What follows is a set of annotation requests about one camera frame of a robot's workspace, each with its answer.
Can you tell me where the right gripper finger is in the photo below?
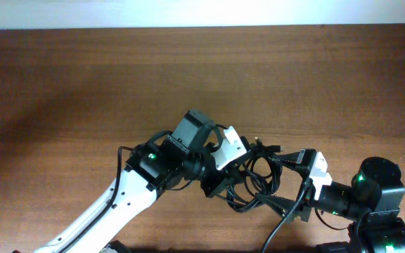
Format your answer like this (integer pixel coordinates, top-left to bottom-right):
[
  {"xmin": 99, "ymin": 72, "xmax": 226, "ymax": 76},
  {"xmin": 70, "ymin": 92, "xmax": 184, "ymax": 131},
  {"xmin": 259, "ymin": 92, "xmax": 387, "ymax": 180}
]
[
  {"xmin": 255, "ymin": 193, "xmax": 298, "ymax": 221},
  {"xmin": 269, "ymin": 152, "xmax": 307, "ymax": 172}
]

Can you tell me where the black cable bundle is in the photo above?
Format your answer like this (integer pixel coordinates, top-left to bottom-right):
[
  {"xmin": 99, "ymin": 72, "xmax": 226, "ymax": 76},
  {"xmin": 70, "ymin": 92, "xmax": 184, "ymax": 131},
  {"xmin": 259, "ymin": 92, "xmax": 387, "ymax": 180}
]
[{"xmin": 223, "ymin": 136, "xmax": 285, "ymax": 214}]

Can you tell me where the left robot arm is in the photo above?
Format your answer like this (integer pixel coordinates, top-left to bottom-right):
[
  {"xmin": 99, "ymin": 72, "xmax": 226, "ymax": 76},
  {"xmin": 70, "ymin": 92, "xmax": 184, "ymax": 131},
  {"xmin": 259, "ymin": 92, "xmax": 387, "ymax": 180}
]
[{"xmin": 37, "ymin": 110, "xmax": 251, "ymax": 253}]

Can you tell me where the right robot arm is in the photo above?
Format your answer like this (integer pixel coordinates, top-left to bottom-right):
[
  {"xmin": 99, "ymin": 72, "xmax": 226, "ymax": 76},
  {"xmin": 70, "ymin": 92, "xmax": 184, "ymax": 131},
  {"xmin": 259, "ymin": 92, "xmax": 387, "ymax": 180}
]
[{"xmin": 256, "ymin": 149, "xmax": 405, "ymax": 252}]

